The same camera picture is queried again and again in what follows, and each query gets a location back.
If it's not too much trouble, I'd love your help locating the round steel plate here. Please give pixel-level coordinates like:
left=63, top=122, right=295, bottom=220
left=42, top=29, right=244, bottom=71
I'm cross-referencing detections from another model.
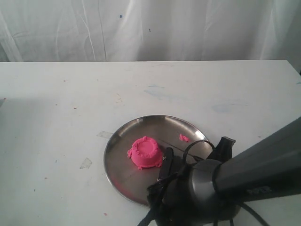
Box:
left=104, top=115, right=212, bottom=205

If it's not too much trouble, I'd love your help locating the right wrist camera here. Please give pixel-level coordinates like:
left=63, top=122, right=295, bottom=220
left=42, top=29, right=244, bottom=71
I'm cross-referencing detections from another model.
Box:
left=157, top=147, right=174, bottom=181

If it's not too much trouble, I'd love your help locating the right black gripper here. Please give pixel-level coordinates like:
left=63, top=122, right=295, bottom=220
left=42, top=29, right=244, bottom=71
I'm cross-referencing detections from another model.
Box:
left=146, top=137, right=236, bottom=226

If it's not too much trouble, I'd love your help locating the pink clay mound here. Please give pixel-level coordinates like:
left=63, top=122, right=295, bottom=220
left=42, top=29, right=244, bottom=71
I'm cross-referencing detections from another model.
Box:
left=127, top=136, right=163, bottom=170

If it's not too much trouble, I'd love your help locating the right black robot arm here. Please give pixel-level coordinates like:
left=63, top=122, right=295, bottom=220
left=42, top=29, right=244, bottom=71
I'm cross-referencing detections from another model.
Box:
left=140, top=119, right=301, bottom=226

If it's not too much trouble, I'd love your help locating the black kitchen knife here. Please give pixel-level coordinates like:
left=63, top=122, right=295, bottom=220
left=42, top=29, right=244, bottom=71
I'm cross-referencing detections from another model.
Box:
left=159, top=139, right=204, bottom=161

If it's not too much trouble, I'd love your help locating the pink crumb near knife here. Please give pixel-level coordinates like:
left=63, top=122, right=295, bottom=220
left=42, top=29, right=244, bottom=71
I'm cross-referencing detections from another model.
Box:
left=179, top=134, right=190, bottom=143

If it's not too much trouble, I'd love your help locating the white backdrop curtain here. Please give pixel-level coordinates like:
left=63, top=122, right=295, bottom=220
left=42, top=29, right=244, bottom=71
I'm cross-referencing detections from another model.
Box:
left=0, top=0, right=301, bottom=63

